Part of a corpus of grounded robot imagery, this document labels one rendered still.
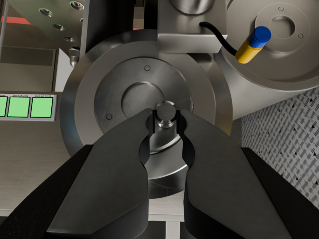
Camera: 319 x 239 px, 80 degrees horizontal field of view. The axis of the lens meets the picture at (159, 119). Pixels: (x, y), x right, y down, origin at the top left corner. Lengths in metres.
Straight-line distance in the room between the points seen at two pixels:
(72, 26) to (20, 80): 2.62
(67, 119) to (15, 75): 2.95
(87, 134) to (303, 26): 0.21
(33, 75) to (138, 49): 2.88
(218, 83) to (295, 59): 0.07
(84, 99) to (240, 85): 0.14
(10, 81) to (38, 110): 2.56
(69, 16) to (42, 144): 0.31
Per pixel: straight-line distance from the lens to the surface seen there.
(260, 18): 0.21
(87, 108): 0.17
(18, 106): 0.62
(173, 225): 0.52
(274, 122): 0.33
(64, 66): 2.20
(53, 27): 0.51
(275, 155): 0.32
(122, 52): 0.17
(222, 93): 0.17
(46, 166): 0.57
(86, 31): 0.21
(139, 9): 0.62
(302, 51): 0.22
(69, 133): 0.18
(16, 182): 0.61
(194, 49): 0.16
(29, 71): 3.07
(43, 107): 0.58
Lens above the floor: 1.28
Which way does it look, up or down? 9 degrees down
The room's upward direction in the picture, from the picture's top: 179 degrees counter-clockwise
